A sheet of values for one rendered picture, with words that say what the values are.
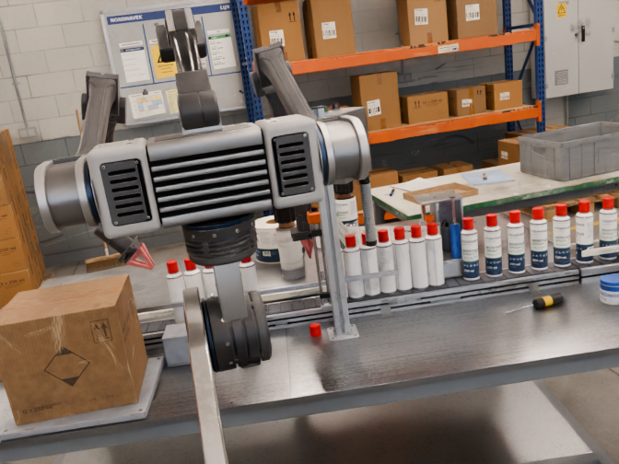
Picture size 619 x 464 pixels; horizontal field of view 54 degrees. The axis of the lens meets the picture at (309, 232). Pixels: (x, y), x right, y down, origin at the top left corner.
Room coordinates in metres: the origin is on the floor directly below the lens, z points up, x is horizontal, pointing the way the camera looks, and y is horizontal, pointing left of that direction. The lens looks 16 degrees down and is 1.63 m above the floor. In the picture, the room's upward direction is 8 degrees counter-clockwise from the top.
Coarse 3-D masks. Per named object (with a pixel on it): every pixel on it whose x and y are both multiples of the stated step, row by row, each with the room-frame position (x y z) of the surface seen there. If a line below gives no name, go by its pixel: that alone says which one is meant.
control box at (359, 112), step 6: (342, 108) 1.80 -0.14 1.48; (348, 108) 1.77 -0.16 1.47; (354, 108) 1.75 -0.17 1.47; (360, 108) 1.74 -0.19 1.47; (324, 114) 1.67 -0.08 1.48; (330, 114) 1.65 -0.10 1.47; (336, 114) 1.63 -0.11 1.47; (342, 114) 1.64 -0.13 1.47; (348, 114) 1.67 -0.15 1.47; (354, 114) 1.70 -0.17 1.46; (360, 114) 1.73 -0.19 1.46; (366, 114) 1.76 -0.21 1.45; (360, 120) 1.73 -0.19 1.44; (366, 120) 1.76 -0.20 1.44; (366, 126) 1.75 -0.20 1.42; (366, 132) 1.75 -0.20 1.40; (336, 180) 1.64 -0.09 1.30; (342, 180) 1.63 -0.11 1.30; (348, 180) 1.64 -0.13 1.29
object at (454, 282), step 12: (552, 264) 1.85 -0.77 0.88; (480, 276) 1.83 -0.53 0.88; (504, 276) 1.80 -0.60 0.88; (516, 276) 1.79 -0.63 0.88; (432, 288) 1.78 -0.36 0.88; (444, 288) 1.77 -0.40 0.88; (300, 300) 1.83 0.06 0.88; (312, 300) 1.82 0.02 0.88; (324, 300) 1.80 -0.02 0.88; (348, 300) 1.78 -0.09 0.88; (360, 300) 1.77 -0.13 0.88; (276, 312) 1.76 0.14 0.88; (144, 324) 1.81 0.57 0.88; (156, 324) 1.79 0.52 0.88; (168, 324) 1.78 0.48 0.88
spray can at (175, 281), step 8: (168, 264) 1.77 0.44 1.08; (176, 264) 1.78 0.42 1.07; (168, 272) 1.78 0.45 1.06; (176, 272) 1.77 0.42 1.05; (168, 280) 1.76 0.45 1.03; (176, 280) 1.76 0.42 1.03; (176, 288) 1.76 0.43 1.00; (184, 288) 1.78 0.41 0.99; (176, 296) 1.76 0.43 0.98; (176, 312) 1.76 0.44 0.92; (176, 320) 1.77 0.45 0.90; (184, 320) 1.76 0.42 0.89
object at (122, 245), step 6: (114, 240) 1.76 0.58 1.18; (120, 240) 1.77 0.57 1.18; (126, 240) 1.77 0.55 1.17; (132, 240) 1.79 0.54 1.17; (114, 246) 1.76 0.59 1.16; (120, 246) 1.76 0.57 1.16; (126, 246) 1.77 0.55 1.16; (132, 246) 1.75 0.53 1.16; (120, 252) 1.77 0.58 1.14; (120, 258) 1.74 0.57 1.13
